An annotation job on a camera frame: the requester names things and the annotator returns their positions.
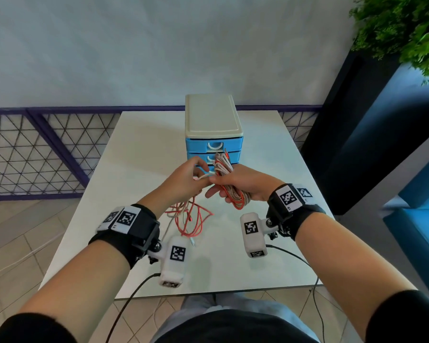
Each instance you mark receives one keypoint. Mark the tall black planter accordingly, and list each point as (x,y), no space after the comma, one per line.
(343,139)

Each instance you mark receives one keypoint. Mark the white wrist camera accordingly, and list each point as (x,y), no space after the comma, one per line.
(253,233)
(175,260)

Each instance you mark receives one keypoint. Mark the black shirt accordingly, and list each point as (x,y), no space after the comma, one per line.
(236,328)

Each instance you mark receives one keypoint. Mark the person's right forearm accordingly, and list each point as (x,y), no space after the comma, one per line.
(343,260)

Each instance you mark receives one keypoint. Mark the person's left hand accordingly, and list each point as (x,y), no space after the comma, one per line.
(177,185)

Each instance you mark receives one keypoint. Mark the green leafy plant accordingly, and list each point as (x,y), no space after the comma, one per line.
(407,24)

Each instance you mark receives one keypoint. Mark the blue drawer cabinet beige top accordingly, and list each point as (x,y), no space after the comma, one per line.
(211,116)

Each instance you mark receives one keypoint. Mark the person's left fingers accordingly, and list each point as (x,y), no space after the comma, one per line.
(199,167)

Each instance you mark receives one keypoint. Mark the grey blue trousers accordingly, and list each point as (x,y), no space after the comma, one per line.
(268,309)

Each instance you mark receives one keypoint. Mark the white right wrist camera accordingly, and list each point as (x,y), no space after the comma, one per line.
(253,233)

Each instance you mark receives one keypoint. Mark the person's left forearm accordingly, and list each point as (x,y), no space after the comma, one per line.
(78,285)

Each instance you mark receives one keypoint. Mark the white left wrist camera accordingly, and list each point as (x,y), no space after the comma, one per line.
(175,260)

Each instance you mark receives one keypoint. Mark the person's right hand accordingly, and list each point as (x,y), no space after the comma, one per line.
(252,182)

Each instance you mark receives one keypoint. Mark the blue sofa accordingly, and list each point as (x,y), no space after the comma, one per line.
(422,232)

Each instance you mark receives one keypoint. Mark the person's right fingers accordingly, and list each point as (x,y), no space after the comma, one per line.
(220,179)

